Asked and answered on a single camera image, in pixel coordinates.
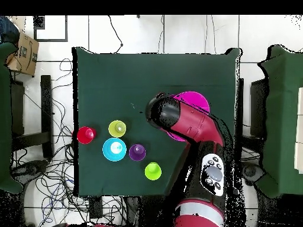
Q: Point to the yellow cup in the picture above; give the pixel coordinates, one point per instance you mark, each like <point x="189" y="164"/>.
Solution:
<point x="113" y="130"/>

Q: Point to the large pink bowl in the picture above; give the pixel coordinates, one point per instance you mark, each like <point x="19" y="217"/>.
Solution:
<point x="196" y="101"/>

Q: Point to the dark blue fabric item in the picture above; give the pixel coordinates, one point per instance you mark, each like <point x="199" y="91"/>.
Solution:
<point x="8" y="30"/>

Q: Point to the small light blue bowl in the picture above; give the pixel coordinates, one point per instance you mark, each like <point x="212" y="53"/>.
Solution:
<point x="111" y="151"/>

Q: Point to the black stand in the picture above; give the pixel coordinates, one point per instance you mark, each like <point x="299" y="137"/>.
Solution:
<point x="46" y="106"/>
<point x="258" y="106"/>

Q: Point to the black floor frame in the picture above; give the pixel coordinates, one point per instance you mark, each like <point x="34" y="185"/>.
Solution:
<point x="51" y="40"/>

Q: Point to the black pedestal leg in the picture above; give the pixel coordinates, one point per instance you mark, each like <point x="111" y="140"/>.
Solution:
<point x="33" y="166"/>
<point x="252" y="171"/>

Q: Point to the purple cup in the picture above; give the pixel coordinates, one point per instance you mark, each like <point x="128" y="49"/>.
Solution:
<point x="135" y="153"/>

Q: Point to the dark green table cloth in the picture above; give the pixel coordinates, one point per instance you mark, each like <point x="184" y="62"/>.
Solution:
<point x="118" y="78"/>

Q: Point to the green covered side table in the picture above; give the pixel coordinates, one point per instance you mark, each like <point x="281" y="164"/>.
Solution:
<point x="4" y="118"/>
<point x="284" y="118"/>

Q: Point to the cardboard box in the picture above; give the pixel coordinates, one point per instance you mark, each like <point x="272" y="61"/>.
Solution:
<point x="23" y="54"/>

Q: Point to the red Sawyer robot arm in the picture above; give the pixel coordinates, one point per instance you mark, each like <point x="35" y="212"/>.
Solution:
<point x="196" y="123"/>

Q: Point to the green cup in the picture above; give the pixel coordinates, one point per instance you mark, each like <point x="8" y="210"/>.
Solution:
<point x="153" y="172"/>

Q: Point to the black power strip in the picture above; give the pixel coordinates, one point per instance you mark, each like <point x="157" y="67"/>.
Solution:
<point x="95" y="208"/>

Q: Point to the red cup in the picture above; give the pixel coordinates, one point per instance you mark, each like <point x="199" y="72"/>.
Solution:
<point x="84" y="136"/>

